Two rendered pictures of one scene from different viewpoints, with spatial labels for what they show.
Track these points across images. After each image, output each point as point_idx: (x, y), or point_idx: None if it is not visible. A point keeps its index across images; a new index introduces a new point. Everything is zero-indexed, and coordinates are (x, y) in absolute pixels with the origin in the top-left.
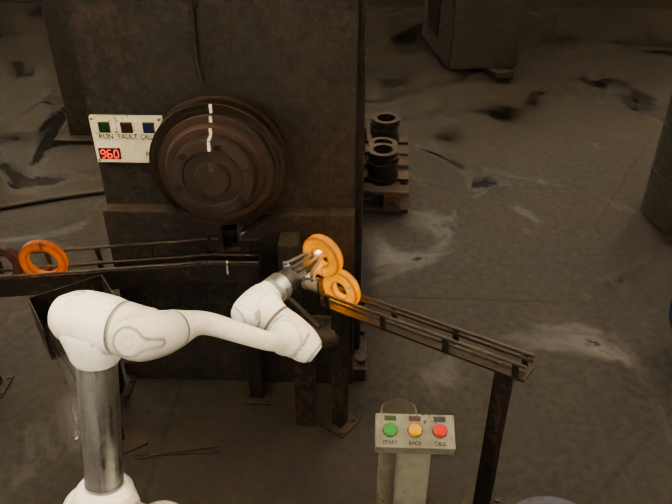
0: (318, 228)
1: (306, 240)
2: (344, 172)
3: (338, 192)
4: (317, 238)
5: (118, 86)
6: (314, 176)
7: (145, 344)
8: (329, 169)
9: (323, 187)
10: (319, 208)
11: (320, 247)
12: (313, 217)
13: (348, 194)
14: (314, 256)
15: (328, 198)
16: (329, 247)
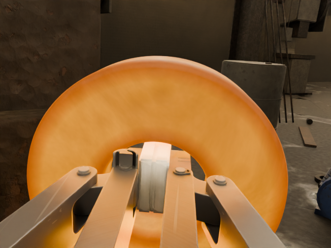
0: (26, 156)
1: (57, 104)
2: (78, 17)
3: (65, 69)
4: (147, 61)
5: None
6: (2, 22)
7: None
8: (42, 5)
9: (28, 55)
10: (21, 111)
11: (169, 119)
12: (11, 127)
13: (87, 74)
14: (140, 186)
15: (42, 85)
16: (243, 96)
